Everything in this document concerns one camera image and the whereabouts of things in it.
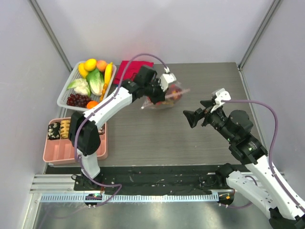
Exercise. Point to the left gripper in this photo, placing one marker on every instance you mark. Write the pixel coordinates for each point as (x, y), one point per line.
(161, 96)

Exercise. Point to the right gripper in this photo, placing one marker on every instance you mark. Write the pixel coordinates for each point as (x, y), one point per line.
(204, 113)

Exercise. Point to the clear pink zip top bag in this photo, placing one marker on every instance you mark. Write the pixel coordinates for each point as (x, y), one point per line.
(165, 104)

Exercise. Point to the strawberries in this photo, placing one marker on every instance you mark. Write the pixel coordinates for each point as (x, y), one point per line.
(174, 93)

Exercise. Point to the dark grape bunch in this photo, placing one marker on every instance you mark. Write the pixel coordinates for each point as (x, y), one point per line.
(78, 100)

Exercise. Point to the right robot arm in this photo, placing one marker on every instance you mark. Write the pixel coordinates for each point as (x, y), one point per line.
(276, 199)

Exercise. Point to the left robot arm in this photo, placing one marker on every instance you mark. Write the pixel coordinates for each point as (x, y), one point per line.
(84, 127)

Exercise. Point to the red folded cloth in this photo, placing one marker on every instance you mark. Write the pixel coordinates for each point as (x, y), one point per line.
(131, 71)

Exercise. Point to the orange carrot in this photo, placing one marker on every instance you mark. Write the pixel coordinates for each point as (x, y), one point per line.
(105, 86)

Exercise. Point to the yellow banana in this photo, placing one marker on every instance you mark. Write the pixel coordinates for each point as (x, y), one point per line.
(108, 73)

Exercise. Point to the orange peach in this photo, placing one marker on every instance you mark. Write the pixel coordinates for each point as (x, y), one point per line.
(101, 65)

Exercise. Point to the green lettuce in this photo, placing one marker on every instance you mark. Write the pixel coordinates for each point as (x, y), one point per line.
(95, 81)

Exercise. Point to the orange fruit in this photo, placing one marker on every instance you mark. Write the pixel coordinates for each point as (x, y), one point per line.
(91, 104)

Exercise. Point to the sprinkled chocolate donut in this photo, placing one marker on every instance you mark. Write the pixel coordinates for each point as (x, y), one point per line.
(102, 130)

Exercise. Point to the large yellow lemon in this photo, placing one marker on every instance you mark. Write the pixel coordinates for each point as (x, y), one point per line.
(90, 64)

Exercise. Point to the small yellow lemon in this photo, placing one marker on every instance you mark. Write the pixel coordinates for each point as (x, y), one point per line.
(82, 70)

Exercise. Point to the white cauliflower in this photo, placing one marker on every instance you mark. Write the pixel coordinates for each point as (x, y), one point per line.
(80, 86)

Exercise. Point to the white fruit basket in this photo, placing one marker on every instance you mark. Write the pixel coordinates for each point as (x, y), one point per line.
(62, 99)

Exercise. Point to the yellow striped pastry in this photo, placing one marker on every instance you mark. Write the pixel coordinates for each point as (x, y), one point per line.
(64, 128)

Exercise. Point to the nut topped donut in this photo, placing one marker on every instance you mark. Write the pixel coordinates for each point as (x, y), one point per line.
(53, 131)

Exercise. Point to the pink divided tray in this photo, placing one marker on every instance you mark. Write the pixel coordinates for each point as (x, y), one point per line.
(61, 151)

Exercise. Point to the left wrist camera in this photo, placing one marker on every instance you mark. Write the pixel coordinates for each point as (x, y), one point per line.
(166, 79)

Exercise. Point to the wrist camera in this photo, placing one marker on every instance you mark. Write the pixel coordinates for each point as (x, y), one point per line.
(219, 97)
(166, 79)

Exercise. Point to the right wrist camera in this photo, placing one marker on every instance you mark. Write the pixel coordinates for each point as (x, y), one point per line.
(219, 97)

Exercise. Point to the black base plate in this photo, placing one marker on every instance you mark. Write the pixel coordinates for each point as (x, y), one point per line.
(154, 181)

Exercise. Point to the white slotted cable duct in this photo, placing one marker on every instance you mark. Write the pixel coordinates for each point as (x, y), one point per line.
(97, 198)

